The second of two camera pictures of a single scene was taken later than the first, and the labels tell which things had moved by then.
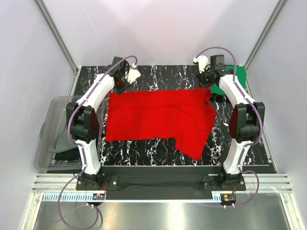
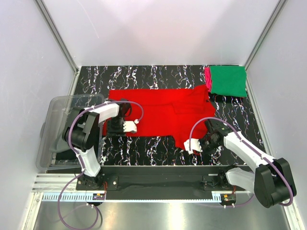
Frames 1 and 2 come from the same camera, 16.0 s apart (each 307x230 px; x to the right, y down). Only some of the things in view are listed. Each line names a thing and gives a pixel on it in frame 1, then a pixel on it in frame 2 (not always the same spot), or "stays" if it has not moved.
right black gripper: [200, 76] -> [204, 152]
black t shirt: [70, 155] stays
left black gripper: [119, 91] -> [112, 132]
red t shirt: [188, 116] stays
